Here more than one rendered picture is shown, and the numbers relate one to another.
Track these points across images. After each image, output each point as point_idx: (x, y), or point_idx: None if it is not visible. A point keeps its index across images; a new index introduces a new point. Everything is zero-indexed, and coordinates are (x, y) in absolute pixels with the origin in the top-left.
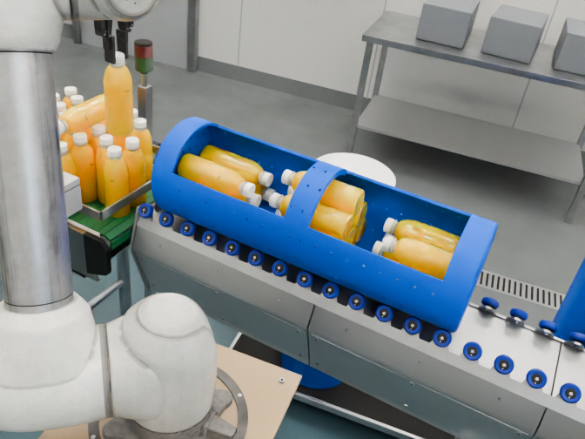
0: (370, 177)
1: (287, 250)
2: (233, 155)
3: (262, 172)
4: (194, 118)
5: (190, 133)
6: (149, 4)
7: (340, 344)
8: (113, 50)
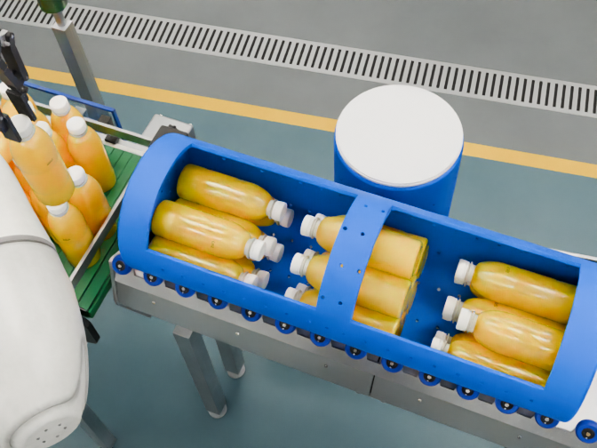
0: (425, 135)
1: (328, 337)
2: (224, 183)
3: (270, 206)
4: (155, 151)
5: (156, 189)
6: (77, 425)
7: (415, 412)
8: (13, 130)
